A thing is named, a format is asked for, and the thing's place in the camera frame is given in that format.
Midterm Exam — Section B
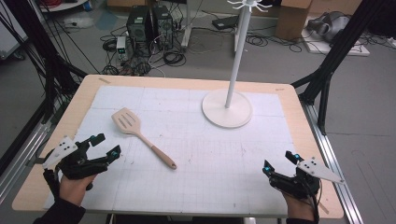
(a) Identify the person's right hand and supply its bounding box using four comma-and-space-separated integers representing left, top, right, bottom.
281, 189, 317, 221

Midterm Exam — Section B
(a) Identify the flat black device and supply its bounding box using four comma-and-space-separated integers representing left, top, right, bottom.
212, 15, 240, 31

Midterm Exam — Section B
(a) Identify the grey bag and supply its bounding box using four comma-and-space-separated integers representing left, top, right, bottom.
306, 11, 352, 43

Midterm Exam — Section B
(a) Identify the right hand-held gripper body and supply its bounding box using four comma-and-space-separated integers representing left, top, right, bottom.
270, 157, 346, 200

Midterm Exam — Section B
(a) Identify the black metal frame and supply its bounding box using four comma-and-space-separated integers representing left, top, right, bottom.
290, 0, 387, 135
4, 0, 89, 123

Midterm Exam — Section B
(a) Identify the person's left hand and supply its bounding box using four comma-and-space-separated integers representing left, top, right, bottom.
59, 175, 97, 207

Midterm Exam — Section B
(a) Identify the white gridded mat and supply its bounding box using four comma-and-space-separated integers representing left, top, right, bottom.
43, 85, 297, 217

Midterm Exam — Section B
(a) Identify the tangle of black cables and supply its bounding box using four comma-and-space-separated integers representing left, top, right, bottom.
99, 24, 188, 77

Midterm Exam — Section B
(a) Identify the aluminium rail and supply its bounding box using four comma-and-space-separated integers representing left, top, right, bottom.
300, 101, 364, 224
0, 120, 52, 203

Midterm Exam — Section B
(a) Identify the flat cardboard box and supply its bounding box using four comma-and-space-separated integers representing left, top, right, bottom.
106, 0, 148, 8

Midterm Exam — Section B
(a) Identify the round white table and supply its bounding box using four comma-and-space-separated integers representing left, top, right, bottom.
38, 0, 90, 13

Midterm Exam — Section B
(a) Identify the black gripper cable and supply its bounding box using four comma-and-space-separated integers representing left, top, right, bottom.
306, 178, 322, 224

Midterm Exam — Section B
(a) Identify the coiled black cable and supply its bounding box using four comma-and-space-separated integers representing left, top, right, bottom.
245, 32, 304, 54

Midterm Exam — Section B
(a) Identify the wide cardboard box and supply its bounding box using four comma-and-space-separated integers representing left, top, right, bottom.
308, 0, 363, 16

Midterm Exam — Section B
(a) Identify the black computer tower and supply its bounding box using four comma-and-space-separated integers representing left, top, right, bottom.
151, 5, 174, 50
126, 6, 153, 43

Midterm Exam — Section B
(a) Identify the beige slotted spatula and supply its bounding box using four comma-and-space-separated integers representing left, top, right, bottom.
111, 107, 177, 171

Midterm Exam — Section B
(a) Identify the tall cardboard box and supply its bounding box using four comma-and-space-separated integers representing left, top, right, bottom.
275, 0, 313, 41

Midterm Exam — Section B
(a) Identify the white power supply unit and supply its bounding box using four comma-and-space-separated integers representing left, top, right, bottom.
116, 35, 128, 62

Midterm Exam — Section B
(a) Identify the white stand leg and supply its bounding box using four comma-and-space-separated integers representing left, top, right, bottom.
181, 0, 192, 49

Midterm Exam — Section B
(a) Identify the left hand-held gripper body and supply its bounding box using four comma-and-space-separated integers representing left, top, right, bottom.
41, 135, 109, 200

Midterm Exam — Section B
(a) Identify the white floor board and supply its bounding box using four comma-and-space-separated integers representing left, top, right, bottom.
302, 29, 372, 57

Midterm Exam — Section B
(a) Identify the white utensil rack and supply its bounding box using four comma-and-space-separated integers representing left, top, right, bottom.
201, 0, 274, 129

